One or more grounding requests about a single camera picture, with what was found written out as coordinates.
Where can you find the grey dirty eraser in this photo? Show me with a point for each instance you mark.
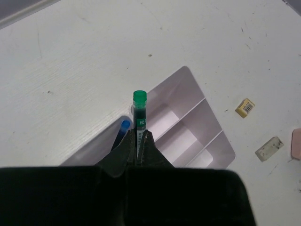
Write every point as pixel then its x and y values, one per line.
pixel 269 149

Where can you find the blue pen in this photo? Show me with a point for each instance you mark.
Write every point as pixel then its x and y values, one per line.
pixel 121 133

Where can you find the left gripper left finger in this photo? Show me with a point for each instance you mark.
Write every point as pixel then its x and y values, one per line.
pixel 115 163

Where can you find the pink white eraser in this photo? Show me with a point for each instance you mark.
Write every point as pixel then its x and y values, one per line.
pixel 296 144

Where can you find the green-capped pen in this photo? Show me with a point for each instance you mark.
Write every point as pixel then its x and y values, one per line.
pixel 139 116

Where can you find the right white compartment organizer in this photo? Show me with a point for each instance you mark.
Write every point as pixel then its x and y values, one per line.
pixel 183 125

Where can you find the yellow barcode eraser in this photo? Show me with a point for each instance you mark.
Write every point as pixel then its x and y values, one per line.
pixel 245 107

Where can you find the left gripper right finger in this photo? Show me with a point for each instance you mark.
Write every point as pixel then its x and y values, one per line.
pixel 149 155

